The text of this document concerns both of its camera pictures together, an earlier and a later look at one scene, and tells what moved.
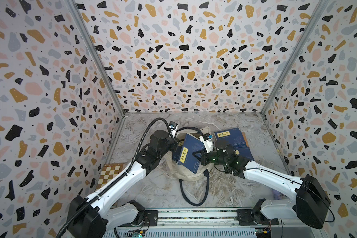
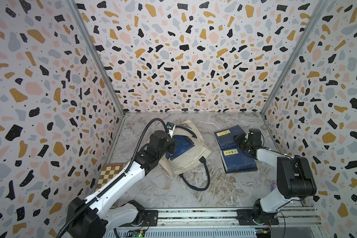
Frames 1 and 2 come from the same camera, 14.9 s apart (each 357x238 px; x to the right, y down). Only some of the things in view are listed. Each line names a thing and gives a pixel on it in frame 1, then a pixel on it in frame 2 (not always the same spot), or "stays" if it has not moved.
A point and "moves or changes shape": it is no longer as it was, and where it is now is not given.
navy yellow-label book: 234,137 stays
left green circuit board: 139,234 stays
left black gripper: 174,144 stays
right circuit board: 265,232 stays
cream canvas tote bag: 174,164 moves or changes shape
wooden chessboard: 108,170 stays
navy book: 191,144 moves or changes shape
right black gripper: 204,156 → 240,137
